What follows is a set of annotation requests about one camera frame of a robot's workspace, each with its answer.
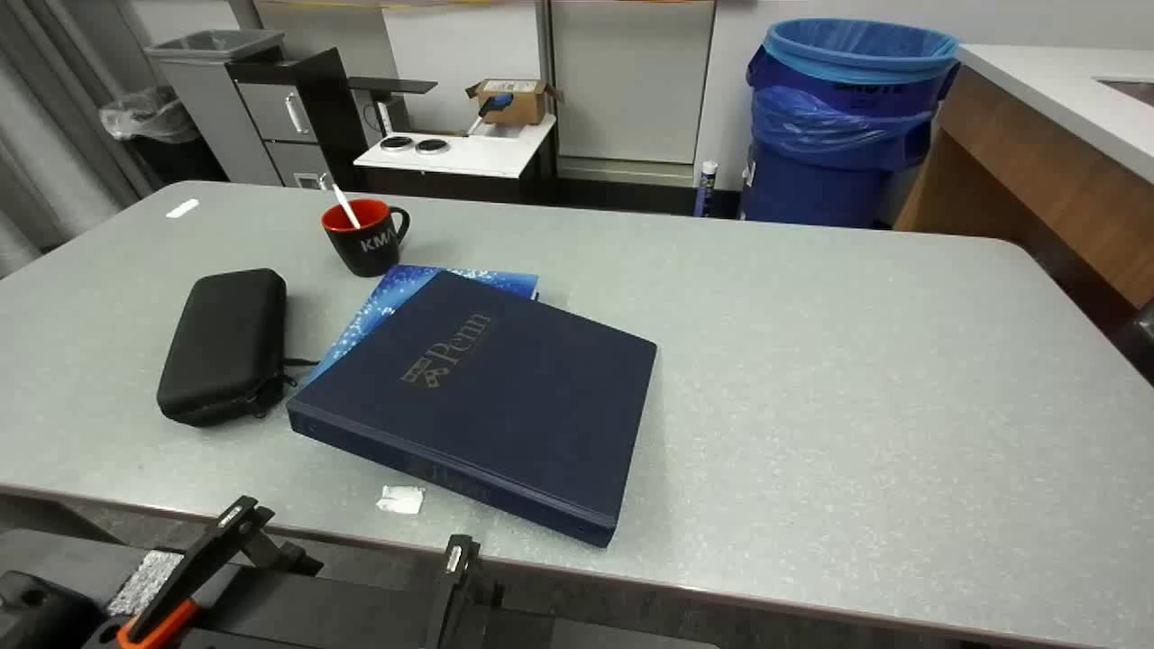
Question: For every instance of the white pen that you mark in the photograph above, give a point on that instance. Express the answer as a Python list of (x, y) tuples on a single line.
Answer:
[(343, 206)]

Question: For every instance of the navy blue binder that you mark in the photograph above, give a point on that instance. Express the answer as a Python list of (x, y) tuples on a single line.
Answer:
[(492, 398)]

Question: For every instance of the blue patterned folder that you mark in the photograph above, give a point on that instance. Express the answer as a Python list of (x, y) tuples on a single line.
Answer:
[(403, 284)]

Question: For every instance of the small grey bottle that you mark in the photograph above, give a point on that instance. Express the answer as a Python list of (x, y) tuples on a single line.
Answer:
[(703, 184)]

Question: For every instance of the small white table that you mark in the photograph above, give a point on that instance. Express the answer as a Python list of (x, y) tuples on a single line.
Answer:
[(463, 153)]

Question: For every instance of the red and black mug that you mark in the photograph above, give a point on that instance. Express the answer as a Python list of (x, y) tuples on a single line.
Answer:
[(365, 253)]

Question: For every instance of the cardboard box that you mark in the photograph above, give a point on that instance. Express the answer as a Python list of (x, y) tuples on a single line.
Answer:
[(513, 105)]

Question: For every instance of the black round disc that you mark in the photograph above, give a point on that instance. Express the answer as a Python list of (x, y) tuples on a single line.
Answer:
[(429, 147), (398, 143)]

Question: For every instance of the white tape square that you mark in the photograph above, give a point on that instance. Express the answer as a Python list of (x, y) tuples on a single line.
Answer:
[(403, 499)]

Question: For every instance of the white partition panel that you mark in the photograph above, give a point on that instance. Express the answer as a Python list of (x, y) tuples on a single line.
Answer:
[(631, 77)]

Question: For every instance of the blue trash bin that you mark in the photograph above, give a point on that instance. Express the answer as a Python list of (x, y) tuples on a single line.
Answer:
[(804, 184)]

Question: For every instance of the black desk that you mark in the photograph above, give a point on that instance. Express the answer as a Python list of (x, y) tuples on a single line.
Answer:
[(343, 111)]

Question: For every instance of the blue bin liner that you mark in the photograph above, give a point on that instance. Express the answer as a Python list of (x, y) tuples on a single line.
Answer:
[(843, 102)]

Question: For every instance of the black zip case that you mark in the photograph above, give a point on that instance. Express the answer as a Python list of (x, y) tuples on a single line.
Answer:
[(226, 348)]

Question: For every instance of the small white tape strip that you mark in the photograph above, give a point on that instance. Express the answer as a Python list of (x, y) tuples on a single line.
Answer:
[(183, 206)]

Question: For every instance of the grey filing cabinet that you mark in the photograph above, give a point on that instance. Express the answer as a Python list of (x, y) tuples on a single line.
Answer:
[(222, 114)]

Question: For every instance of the white plastic bag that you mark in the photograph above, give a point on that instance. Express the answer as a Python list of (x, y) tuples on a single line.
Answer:
[(147, 117)]

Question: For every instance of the wooden counter with grey top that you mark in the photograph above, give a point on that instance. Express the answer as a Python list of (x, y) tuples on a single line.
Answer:
[(1048, 158)]

